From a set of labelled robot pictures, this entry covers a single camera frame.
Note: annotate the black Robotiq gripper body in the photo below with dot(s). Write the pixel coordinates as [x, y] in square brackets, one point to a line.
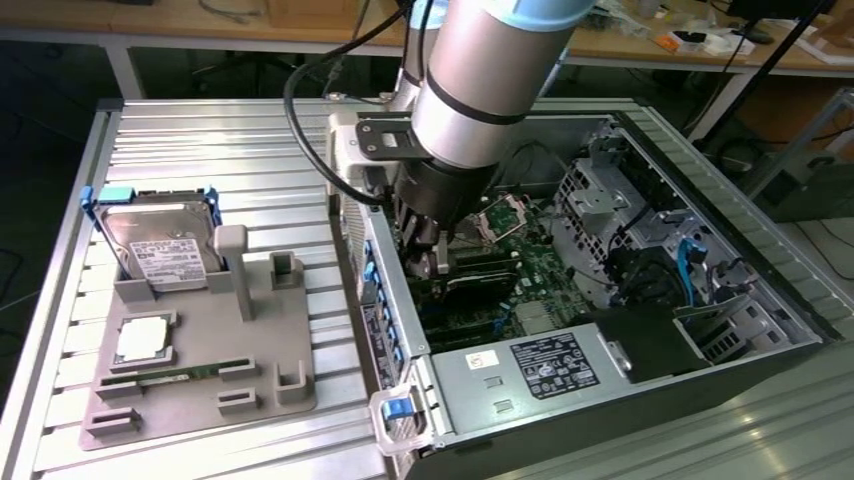
[440, 190]

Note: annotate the black graphics card metal bracket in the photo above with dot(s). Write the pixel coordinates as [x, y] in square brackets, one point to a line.
[480, 290]

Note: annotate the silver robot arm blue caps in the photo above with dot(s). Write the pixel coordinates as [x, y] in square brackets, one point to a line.
[467, 90]

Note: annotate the blue slot retainer clip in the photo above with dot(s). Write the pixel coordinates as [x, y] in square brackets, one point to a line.
[388, 317]
[371, 274]
[394, 336]
[399, 357]
[380, 298]

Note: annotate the metal socket cover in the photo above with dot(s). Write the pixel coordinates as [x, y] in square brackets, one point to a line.
[487, 225]

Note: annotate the black expansion slot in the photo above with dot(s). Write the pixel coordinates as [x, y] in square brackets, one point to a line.
[460, 326]
[463, 340]

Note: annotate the green motherboard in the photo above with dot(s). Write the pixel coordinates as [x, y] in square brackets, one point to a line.
[540, 270]

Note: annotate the silver chipset heat sink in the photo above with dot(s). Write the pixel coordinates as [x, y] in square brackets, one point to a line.
[535, 317]

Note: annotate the perforated metal drive cage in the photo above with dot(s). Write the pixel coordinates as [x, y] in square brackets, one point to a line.
[590, 200]

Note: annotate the grey power supply unit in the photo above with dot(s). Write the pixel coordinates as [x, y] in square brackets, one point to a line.
[480, 400]

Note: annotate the blue case latch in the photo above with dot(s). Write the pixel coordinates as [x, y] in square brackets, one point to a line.
[395, 407]

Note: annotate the grey plastic parts rack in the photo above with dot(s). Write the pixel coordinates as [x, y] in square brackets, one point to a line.
[200, 325]

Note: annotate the black tripod stand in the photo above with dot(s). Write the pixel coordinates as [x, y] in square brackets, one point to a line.
[260, 65]

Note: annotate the silver hard disk white label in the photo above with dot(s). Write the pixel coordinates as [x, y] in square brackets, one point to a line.
[167, 250]

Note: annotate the green RAM stick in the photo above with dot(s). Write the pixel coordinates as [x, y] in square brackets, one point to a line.
[187, 374]

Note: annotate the silver CPU chip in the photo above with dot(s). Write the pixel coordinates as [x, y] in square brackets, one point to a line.
[141, 337]

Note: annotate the blue disk carrier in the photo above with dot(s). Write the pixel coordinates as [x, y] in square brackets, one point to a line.
[115, 195]

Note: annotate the open grey PC case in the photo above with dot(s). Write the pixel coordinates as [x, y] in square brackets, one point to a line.
[654, 425]

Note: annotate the grey disk bay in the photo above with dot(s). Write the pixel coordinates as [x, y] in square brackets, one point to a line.
[734, 335]

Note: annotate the white plastic part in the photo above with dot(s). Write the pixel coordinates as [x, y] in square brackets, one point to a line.
[723, 45]

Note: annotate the black tripod pole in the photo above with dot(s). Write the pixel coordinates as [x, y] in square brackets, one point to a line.
[770, 60]

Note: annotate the dark grey box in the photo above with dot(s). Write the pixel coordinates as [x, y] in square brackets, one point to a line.
[821, 190]

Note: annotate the black monitor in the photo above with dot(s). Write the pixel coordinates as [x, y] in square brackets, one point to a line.
[767, 7]

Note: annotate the brown cardboard box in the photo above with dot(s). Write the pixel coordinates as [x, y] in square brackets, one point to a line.
[841, 25]

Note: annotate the black camera bracket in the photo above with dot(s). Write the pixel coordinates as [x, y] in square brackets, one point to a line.
[390, 142]

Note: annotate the light grey wrist camera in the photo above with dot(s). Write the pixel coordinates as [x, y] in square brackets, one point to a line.
[347, 145]

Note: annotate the wooden desk white frame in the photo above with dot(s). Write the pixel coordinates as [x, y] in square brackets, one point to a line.
[67, 15]
[714, 61]

